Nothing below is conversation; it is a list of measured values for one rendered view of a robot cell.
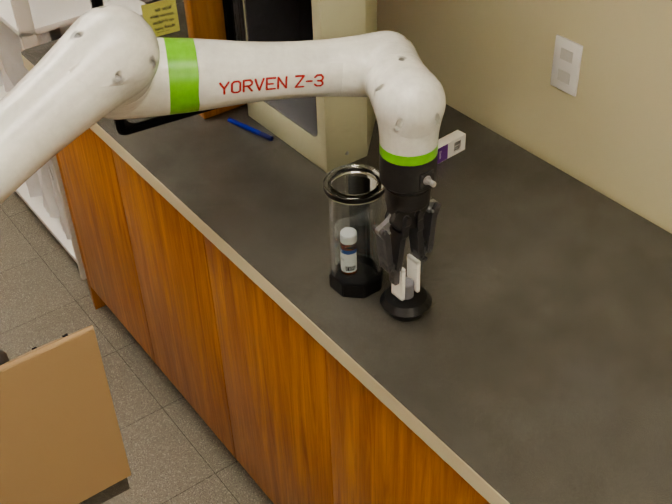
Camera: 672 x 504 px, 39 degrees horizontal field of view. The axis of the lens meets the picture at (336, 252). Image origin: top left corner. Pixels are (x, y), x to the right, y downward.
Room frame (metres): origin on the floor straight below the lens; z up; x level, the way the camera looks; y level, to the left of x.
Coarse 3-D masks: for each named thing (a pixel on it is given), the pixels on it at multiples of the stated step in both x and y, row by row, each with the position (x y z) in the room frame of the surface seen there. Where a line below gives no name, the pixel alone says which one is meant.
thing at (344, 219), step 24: (336, 168) 1.39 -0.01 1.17; (360, 168) 1.39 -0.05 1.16; (336, 192) 1.32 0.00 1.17; (360, 192) 1.39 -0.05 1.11; (336, 216) 1.32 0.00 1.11; (360, 216) 1.31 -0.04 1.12; (336, 240) 1.32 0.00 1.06; (360, 240) 1.31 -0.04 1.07; (336, 264) 1.33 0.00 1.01; (360, 264) 1.31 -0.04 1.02
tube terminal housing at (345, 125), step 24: (312, 0) 1.74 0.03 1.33; (336, 0) 1.74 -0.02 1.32; (360, 0) 1.78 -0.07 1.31; (312, 24) 1.74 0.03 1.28; (336, 24) 1.74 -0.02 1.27; (360, 24) 1.78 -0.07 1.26; (264, 120) 1.92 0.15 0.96; (288, 120) 1.84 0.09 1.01; (336, 120) 1.74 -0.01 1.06; (360, 120) 1.77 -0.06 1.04; (288, 144) 1.84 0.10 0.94; (312, 144) 1.76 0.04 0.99; (336, 144) 1.74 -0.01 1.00; (360, 144) 1.77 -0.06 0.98
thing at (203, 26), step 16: (112, 0) 1.84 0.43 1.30; (128, 0) 1.86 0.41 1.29; (144, 0) 1.87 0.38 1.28; (160, 0) 1.89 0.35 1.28; (176, 0) 1.90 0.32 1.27; (192, 0) 1.92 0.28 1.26; (208, 0) 1.94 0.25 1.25; (144, 16) 1.87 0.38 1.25; (160, 16) 1.88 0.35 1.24; (176, 16) 1.90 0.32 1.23; (192, 16) 1.92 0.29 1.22; (208, 16) 1.93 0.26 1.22; (160, 32) 1.88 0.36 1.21; (176, 32) 1.90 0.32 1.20; (192, 32) 1.92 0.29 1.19; (208, 32) 1.93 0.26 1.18; (224, 32) 1.95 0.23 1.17
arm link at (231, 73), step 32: (384, 32) 1.40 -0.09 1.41; (224, 64) 1.30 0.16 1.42; (256, 64) 1.32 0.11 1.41; (288, 64) 1.33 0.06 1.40; (320, 64) 1.34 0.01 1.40; (352, 64) 1.34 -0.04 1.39; (224, 96) 1.29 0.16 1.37; (256, 96) 1.31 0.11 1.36; (288, 96) 1.33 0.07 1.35; (320, 96) 1.35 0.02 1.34; (352, 96) 1.36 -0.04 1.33
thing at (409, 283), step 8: (408, 280) 1.27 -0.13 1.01; (408, 288) 1.26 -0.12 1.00; (384, 296) 1.27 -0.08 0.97; (392, 296) 1.27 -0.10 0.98; (408, 296) 1.26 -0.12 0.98; (416, 296) 1.26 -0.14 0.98; (424, 296) 1.26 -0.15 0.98; (384, 304) 1.25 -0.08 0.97; (392, 304) 1.25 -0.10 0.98; (400, 304) 1.24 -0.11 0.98; (408, 304) 1.24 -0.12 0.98; (416, 304) 1.24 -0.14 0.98; (424, 304) 1.25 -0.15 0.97; (392, 312) 1.24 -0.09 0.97; (400, 312) 1.23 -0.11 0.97; (408, 312) 1.23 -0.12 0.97; (416, 312) 1.23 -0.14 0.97; (424, 312) 1.24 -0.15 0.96; (400, 320) 1.24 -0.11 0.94; (408, 320) 1.24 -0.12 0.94
